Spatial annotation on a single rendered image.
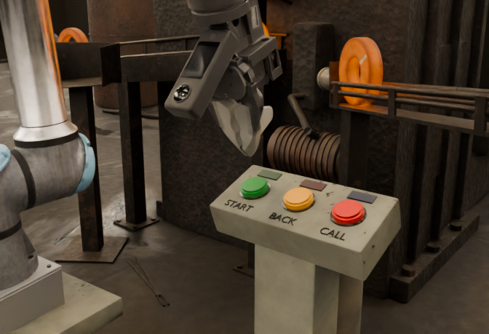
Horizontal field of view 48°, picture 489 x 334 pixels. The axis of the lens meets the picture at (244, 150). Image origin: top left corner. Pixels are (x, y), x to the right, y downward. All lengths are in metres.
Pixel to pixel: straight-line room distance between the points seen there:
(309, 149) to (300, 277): 0.68
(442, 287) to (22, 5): 1.42
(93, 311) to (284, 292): 0.45
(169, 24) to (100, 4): 2.51
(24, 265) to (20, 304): 0.07
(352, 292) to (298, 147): 0.56
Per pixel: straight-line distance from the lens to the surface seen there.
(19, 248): 1.07
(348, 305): 0.94
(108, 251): 2.01
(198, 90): 0.63
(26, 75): 1.05
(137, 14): 4.45
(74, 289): 1.19
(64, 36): 2.39
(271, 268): 0.77
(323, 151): 1.36
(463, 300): 1.81
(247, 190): 0.77
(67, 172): 1.07
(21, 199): 1.05
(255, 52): 0.69
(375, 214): 0.71
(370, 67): 1.21
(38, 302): 1.10
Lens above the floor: 0.87
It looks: 16 degrees down
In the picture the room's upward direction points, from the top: straight up
